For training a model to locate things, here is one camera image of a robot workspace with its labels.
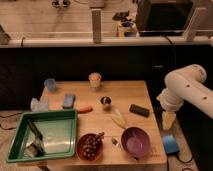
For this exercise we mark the cup with orange contents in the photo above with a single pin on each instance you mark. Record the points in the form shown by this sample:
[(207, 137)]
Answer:
[(95, 80)]

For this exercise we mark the wooden table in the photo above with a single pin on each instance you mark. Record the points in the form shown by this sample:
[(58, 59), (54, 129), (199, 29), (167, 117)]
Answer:
[(123, 94)]

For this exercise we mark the blue sponge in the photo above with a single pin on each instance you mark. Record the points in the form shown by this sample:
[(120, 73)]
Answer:
[(69, 100)]

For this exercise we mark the blue plastic cup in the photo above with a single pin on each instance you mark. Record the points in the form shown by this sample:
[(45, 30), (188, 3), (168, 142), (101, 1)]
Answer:
[(50, 84)]

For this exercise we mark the green plastic tray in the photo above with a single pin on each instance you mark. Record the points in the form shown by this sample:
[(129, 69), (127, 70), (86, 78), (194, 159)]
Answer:
[(59, 133)]

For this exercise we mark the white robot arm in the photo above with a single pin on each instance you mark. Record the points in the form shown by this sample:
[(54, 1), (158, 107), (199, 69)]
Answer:
[(185, 84)]

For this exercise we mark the grey metal post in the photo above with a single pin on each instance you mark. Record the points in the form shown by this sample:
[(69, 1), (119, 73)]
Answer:
[(96, 25)]

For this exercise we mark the blue foot pedal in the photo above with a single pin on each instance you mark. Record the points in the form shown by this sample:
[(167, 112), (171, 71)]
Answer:
[(170, 144)]

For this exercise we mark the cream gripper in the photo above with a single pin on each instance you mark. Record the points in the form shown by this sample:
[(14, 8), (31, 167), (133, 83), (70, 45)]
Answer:
[(167, 119)]

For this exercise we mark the orange carrot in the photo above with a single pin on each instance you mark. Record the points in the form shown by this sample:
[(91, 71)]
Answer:
[(85, 110)]

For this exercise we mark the purple bowl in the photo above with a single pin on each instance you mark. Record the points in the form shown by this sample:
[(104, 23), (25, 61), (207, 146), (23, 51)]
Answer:
[(136, 142)]

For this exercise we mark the black brush in tray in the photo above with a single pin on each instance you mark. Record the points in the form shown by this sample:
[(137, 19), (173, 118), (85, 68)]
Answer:
[(36, 148)]

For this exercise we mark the black monitor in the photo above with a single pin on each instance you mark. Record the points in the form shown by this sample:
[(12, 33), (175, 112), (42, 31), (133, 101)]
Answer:
[(162, 16)]

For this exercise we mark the small metal clip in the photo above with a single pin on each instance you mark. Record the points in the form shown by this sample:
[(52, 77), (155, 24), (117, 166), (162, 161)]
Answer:
[(115, 142)]

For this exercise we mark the black rectangular block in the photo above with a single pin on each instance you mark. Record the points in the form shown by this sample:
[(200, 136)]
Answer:
[(139, 110)]

